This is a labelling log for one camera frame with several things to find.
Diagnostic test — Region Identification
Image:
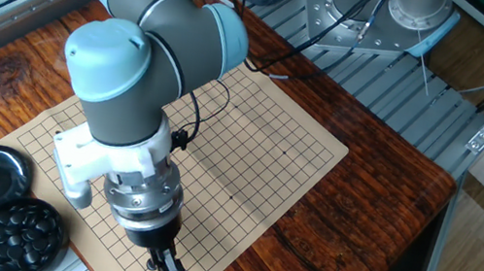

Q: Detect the black cable angled plug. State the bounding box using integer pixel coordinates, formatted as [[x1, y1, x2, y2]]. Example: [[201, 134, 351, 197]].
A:
[[167, 73, 235, 160]]

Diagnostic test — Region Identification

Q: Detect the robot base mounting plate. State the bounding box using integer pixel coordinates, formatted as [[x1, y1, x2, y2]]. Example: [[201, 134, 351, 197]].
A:
[[294, 0, 463, 71]]

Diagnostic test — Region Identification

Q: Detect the black cable grey sleeve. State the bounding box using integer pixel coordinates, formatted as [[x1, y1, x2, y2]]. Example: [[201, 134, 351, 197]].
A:
[[211, 0, 394, 98]]

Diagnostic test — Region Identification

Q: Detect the thick black cable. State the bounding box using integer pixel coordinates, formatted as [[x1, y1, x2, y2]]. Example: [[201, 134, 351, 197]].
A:
[[211, 0, 394, 94]]

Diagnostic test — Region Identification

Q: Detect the black bowl of stones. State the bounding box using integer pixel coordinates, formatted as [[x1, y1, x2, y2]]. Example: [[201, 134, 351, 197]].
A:
[[0, 191, 75, 271]]

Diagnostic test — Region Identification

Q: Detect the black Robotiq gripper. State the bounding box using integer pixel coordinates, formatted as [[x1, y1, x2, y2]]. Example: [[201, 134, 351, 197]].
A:
[[116, 207, 196, 271]]

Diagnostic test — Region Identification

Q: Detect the thin white cord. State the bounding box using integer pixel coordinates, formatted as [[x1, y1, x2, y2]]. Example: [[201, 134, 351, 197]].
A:
[[406, 29, 440, 98]]

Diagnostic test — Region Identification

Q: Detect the beige Go board mat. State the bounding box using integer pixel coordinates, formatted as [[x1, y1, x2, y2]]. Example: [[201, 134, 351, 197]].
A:
[[0, 27, 361, 271]]

